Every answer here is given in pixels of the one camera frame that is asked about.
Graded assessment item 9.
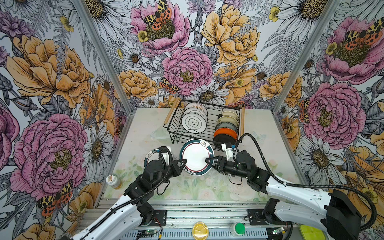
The small circuit board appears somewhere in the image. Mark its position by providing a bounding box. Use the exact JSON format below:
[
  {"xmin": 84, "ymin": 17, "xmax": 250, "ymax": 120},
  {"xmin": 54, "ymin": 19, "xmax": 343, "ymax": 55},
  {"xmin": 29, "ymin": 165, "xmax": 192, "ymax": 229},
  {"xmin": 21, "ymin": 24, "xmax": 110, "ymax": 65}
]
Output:
[{"xmin": 136, "ymin": 230, "xmax": 160, "ymax": 240}]

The white plate line pattern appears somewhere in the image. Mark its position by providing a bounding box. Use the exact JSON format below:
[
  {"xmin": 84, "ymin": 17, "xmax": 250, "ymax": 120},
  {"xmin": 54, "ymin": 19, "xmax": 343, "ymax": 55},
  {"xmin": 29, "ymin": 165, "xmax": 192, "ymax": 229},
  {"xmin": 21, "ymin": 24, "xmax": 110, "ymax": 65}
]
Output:
[{"xmin": 182, "ymin": 113, "xmax": 207, "ymax": 134}]

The aluminium corner post left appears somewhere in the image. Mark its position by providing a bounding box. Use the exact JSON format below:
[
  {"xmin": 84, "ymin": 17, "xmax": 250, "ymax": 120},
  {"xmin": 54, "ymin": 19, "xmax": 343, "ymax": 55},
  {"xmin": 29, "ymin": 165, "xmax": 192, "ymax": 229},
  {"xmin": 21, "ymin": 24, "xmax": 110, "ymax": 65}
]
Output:
[{"xmin": 71, "ymin": 0, "xmax": 134, "ymax": 116}]

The white plate orange pattern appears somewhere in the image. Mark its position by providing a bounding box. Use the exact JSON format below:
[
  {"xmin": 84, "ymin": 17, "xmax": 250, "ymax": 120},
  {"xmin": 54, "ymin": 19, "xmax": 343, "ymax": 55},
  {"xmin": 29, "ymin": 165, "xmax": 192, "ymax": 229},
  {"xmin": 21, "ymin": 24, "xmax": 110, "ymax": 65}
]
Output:
[{"xmin": 185, "ymin": 102, "xmax": 206, "ymax": 109}]

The small white jar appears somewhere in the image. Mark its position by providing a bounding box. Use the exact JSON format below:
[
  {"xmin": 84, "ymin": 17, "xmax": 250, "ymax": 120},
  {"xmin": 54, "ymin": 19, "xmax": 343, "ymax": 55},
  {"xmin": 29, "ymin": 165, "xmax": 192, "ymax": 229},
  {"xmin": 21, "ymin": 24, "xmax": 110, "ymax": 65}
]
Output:
[{"xmin": 106, "ymin": 174, "xmax": 122, "ymax": 190}]

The white plate green rim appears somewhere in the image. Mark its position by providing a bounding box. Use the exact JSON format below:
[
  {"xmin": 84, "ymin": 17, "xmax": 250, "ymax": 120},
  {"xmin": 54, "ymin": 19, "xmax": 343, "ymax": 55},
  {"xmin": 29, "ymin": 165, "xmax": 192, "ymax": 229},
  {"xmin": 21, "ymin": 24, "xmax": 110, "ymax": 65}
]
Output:
[{"xmin": 180, "ymin": 139, "xmax": 215, "ymax": 176}]

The black corrugated cable right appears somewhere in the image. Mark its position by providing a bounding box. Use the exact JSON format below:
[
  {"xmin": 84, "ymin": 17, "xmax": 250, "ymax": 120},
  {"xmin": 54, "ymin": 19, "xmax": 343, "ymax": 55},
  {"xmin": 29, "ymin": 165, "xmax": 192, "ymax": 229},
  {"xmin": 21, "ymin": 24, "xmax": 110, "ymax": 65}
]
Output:
[{"xmin": 233, "ymin": 132, "xmax": 378, "ymax": 232}]

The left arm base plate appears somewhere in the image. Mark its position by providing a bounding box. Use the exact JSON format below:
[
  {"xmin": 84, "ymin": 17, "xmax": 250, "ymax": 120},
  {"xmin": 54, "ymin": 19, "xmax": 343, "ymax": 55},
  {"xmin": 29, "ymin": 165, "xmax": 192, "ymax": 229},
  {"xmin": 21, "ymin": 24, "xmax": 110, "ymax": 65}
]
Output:
[{"xmin": 142, "ymin": 210, "xmax": 168, "ymax": 227}]

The cream small plate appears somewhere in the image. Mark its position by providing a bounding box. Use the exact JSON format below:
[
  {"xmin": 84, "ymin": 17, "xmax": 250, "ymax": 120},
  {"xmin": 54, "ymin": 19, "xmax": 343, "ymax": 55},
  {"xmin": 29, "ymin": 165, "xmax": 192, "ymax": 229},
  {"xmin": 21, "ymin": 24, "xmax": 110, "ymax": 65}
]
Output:
[{"xmin": 218, "ymin": 111, "xmax": 239, "ymax": 120}]

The black small plate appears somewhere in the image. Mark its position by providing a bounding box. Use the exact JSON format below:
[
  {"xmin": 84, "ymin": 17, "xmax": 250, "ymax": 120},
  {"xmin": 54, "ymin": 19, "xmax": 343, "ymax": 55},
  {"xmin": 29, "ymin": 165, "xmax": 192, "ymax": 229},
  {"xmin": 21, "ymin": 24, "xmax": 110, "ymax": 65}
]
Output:
[{"xmin": 213, "ymin": 134, "xmax": 236, "ymax": 149}]

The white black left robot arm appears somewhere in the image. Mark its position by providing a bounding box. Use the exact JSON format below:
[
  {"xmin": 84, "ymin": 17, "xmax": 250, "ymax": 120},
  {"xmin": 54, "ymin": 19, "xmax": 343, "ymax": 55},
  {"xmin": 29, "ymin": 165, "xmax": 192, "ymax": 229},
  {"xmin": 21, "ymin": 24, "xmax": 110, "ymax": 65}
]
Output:
[{"xmin": 62, "ymin": 159, "xmax": 187, "ymax": 240}]

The lime green button right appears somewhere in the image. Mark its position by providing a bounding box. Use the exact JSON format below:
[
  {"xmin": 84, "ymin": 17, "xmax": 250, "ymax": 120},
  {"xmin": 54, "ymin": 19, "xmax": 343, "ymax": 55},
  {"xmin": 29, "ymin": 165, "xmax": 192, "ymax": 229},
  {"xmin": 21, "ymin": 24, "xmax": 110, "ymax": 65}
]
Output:
[{"xmin": 299, "ymin": 225, "xmax": 326, "ymax": 240}]

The green round button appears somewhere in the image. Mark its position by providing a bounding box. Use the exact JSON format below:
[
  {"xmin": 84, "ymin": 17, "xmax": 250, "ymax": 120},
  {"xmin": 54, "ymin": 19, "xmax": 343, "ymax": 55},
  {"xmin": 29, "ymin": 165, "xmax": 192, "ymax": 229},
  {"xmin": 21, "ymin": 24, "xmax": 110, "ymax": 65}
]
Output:
[{"xmin": 230, "ymin": 222, "xmax": 246, "ymax": 237}]

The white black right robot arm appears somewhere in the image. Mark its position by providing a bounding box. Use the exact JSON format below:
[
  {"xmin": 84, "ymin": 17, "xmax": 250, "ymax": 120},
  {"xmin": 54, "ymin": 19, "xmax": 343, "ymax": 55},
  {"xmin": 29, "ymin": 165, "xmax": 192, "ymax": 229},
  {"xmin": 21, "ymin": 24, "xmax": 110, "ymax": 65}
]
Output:
[{"xmin": 205, "ymin": 151, "xmax": 362, "ymax": 240}]

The beige small plate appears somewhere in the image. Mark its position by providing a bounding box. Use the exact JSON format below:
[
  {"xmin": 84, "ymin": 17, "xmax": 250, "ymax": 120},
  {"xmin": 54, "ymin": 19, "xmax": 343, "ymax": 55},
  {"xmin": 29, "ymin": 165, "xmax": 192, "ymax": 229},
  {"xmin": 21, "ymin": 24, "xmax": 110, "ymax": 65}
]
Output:
[{"xmin": 217, "ymin": 116, "xmax": 239, "ymax": 126}]

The gold round button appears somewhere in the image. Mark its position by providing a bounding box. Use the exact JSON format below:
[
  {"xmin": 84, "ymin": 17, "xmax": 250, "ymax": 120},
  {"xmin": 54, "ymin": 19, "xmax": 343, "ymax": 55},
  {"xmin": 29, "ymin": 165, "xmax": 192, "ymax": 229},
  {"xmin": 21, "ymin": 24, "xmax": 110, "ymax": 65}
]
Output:
[{"xmin": 192, "ymin": 222, "xmax": 209, "ymax": 240}]

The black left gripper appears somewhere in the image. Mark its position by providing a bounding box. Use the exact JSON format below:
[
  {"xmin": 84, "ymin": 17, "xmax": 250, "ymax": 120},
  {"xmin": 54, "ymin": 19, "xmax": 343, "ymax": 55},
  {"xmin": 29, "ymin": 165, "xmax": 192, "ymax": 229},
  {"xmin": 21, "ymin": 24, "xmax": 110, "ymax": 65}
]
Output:
[{"xmin": 152, "ymin": 159, "xmax": 187, "ymax": 189}]

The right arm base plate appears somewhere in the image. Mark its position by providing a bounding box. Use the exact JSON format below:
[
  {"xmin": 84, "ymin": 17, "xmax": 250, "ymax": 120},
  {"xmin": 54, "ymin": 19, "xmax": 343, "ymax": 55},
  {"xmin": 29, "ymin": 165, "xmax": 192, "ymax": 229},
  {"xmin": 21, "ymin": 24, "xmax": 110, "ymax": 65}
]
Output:
[{"xmin": 245, "ymin": 209, "xmax": 291, "ymax": 226}]

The black wire dish rack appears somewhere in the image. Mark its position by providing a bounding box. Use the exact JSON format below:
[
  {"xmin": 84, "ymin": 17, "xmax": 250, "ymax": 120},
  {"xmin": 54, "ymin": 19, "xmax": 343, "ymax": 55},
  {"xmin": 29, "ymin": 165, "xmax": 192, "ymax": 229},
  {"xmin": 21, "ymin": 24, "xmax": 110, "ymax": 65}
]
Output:
[{"xmin": 164, "ymin": 99, "xmax": 244, "ymax": 151}]

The orange small plate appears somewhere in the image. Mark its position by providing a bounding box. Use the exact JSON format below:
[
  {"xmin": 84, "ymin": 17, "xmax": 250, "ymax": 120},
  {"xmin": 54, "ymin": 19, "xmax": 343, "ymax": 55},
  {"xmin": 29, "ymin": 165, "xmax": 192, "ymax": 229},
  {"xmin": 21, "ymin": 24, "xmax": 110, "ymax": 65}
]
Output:
[{"xmin": 214, "ymin": 128, "xmax": 238, "ymax": 140}]

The white plate blue rim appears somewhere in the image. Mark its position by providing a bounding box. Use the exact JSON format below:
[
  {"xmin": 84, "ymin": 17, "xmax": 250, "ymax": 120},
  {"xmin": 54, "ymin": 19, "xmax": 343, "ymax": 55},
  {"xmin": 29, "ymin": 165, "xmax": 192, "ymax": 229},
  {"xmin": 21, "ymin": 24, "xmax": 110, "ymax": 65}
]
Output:
[{"xmin": 144, "ymin": 149, "xmax": 164, "ymax": 168}]

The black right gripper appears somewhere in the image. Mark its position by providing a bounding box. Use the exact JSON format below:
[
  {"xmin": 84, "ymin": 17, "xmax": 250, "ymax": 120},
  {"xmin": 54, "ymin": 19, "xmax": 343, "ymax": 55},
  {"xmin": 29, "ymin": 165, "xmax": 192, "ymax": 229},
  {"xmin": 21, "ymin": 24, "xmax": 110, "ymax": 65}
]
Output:
[{"xmin": 205, "ymin": 155, "xmax": 250, "ymax": 179}]

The dark grey small plate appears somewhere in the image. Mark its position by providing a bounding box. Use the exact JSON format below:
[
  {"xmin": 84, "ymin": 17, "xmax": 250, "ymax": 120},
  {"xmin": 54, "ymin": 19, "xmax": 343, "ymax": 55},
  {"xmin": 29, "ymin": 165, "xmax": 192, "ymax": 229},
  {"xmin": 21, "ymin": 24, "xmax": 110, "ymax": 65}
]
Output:
[{"xmin": 215, "ymin": 122, "xmax": 238, "ymax": 132}]

